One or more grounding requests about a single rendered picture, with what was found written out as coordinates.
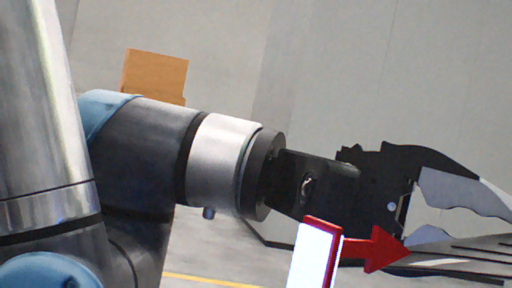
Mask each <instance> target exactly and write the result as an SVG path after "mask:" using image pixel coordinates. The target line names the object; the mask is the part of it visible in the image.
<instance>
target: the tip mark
mask: <svg viewBox="0 0 512 288"><path fill-rule="evenodd" d="M464 261H469V260H461V259H454V258H445V259H437V260H429V261H423V262H413V263H410V264H413V265H426V266H435V264H440V263H447V262H464Z"/></svg>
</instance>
